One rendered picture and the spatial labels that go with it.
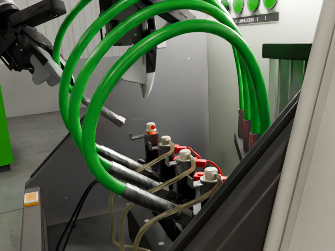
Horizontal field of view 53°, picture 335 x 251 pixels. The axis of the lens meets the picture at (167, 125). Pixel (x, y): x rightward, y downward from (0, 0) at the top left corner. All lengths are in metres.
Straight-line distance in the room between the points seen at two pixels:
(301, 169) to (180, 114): 0.71
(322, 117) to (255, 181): 0.08
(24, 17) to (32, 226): 0.43
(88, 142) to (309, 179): 0.21
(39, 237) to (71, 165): 0.28
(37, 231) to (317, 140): 0.59
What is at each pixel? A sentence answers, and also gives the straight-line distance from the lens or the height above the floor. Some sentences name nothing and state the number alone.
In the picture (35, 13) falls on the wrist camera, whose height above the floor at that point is 1.37.
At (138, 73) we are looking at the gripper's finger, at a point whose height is 1.25.
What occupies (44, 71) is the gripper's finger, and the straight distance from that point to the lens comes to 0.72.
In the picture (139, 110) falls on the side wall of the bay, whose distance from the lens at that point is 0.95.
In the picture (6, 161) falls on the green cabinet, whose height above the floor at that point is 0.12.
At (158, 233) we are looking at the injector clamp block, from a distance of 0.62.
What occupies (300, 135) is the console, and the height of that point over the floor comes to 1.22.
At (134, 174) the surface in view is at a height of 1.13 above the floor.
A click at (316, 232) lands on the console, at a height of 1.16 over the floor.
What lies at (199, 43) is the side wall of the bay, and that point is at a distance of 1.00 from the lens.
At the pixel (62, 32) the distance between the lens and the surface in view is 0.72.
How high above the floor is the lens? 1.31
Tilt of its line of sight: 14 degrees down
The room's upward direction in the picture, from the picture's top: 3 degrees counter-clockwise
